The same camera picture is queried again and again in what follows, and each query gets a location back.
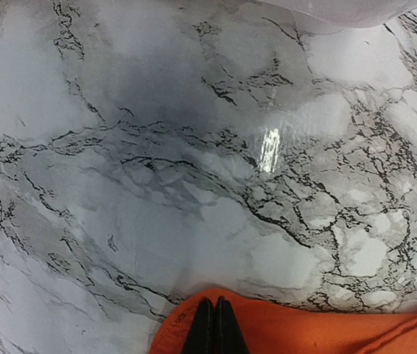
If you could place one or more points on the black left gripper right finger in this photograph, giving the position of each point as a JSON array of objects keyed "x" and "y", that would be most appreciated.
[{"x": 228, "y": 334}]

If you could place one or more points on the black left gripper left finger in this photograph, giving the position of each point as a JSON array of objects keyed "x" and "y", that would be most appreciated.
[{"x": 200, "y": 337}]

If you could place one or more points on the orange garment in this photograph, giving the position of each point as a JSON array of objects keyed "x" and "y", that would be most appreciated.
[{"x": 271, "y": 328}]

